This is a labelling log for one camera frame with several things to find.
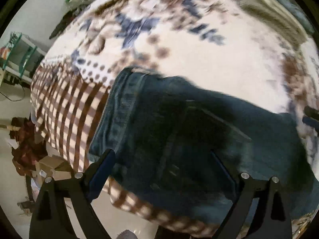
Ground dark blue denim jeans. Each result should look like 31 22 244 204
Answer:
88 68 318 224

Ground cardboard box on floor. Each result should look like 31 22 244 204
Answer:
36 155 74 181

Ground red patterned cloth on floor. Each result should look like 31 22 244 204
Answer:
9 118 48 177

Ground folded beige pants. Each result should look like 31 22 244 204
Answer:
239 0 308 48

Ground floral bed blanket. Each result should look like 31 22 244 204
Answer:
31 0 318 238

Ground green white storage rack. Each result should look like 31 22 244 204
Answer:
1 32 46 84

